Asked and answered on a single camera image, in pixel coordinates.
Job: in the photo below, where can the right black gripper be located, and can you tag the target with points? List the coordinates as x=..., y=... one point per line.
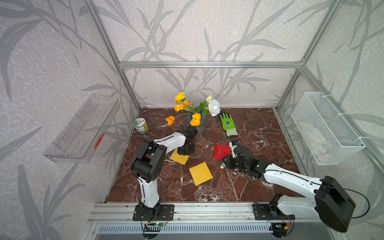
x=228, y=160

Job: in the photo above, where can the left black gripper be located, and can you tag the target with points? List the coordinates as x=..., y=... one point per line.
x=192, y=151

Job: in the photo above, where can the yellow envelope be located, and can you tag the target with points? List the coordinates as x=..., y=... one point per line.
x=200, y=173
x=176, y=157

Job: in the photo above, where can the red envelope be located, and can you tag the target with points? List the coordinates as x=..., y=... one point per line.
x=221, y=151

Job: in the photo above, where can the yellow envelope front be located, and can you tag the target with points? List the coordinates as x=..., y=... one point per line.
x=200, y=173

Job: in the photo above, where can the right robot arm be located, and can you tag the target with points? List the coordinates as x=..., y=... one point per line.
x=324, y=198

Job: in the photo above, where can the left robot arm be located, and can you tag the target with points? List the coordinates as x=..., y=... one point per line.
x=148, y=163

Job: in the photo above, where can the blue glass vase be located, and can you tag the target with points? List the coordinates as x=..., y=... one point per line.
x=197, y=120

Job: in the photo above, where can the green work glove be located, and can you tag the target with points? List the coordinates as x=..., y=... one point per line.
x=228, y=125

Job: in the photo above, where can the artificial flower bouquet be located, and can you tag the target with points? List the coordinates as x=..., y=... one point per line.
x=208, y=106

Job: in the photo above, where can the small tin can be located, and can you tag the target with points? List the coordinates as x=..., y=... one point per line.
x=140, y=124

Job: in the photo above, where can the white cloth in basket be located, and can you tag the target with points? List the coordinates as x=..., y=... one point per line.
x=315, y=139

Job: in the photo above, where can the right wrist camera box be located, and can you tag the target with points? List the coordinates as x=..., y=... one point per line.
x=233, y=145

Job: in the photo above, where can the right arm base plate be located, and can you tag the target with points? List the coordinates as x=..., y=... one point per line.
x=269, y=212

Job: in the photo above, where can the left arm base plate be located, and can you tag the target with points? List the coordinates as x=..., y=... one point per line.
x=160, y=212

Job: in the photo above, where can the white wire basket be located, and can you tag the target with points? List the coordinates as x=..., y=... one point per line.
x=342, y=141

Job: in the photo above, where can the aluminium front rail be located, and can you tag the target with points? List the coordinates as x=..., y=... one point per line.
x=191, y=212

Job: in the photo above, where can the clear plastic wall shelf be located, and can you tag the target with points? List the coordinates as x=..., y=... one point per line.
x=77, y=143

